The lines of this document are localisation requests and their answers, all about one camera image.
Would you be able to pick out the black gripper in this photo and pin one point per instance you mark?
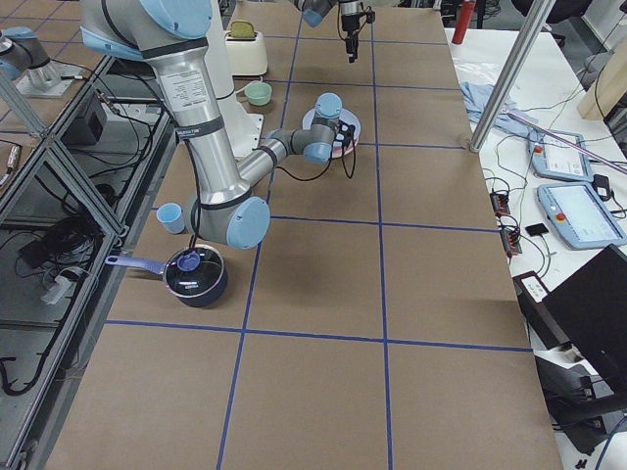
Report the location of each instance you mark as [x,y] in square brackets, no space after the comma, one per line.
[350,25]
[339,137]

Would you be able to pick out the blue plate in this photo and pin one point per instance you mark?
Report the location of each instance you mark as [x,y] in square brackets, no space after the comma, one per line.
[347,117]

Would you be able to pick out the pink plate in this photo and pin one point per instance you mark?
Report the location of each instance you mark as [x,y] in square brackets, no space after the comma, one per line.
[340,150]

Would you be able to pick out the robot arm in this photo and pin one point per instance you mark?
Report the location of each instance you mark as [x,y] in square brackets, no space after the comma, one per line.
[172,38]
[313,13]

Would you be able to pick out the green bowl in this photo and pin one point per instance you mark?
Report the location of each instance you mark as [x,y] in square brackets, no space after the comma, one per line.
[258,93]

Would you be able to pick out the cream toaster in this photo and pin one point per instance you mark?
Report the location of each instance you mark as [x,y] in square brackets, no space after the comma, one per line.
[247,56]

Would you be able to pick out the toast slice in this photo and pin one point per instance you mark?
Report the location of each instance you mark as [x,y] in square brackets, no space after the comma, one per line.
[242,30]

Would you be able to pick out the red bottle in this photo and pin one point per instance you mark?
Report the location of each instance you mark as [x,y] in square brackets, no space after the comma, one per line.
[463,21]

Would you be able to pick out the grabber stick tool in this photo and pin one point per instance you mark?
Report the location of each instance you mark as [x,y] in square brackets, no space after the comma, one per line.
[593,156]

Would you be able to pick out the black orange electronics module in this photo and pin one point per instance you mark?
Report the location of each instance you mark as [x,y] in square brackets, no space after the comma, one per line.
[499,202]

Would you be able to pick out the upper teach pendant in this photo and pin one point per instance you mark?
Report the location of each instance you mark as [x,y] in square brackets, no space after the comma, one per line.
[553,159]

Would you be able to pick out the teach pendant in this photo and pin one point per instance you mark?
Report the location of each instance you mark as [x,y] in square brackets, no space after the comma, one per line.
[553,159]
[579,216]

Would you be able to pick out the dark blue pot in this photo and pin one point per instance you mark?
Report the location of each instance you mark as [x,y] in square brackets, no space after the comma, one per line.
[153,266]

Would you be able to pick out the glass pot lid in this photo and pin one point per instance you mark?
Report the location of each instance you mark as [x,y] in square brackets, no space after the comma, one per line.
[197,274]

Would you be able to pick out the lower teach pendant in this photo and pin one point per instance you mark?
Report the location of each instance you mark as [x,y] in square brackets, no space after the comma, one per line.
[579,216]

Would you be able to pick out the black power adapter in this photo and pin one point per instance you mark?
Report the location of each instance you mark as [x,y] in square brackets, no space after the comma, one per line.
[602,186]

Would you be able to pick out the black laptop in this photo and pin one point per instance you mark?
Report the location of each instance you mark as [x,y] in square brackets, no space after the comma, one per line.
[587,310]

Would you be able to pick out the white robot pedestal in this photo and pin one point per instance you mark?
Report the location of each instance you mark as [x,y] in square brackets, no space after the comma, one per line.
[243,129]

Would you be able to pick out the aluminium frame post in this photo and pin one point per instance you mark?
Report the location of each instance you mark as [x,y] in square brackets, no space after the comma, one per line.
[522,45]

